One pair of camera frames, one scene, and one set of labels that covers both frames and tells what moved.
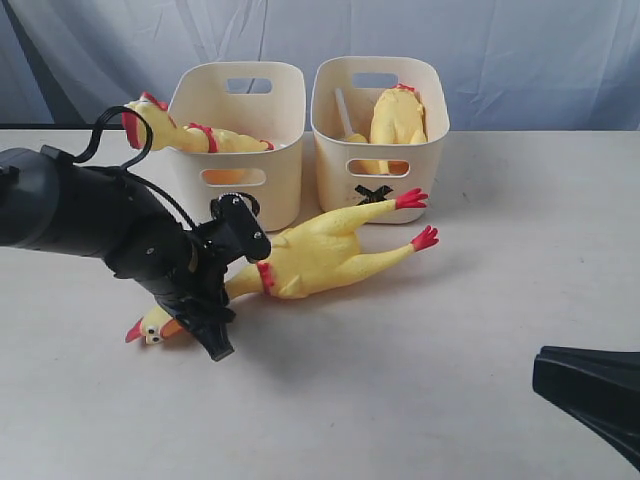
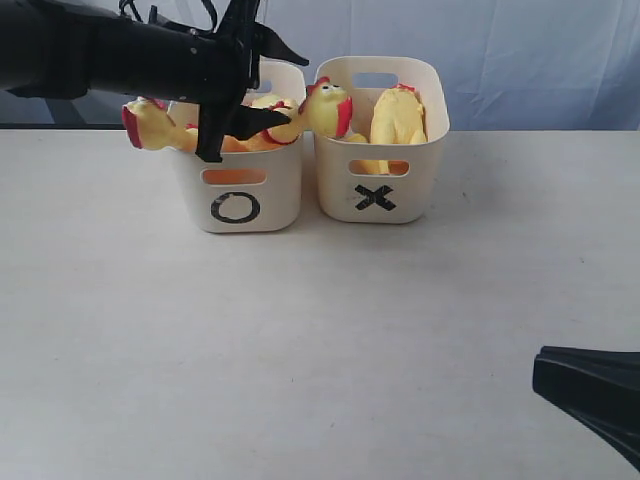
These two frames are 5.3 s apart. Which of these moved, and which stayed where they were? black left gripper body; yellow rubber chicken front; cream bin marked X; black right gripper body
Moved: black left gripper body
Stayed: yellow rubber chicken front; cream bin marked X; black right gripper body
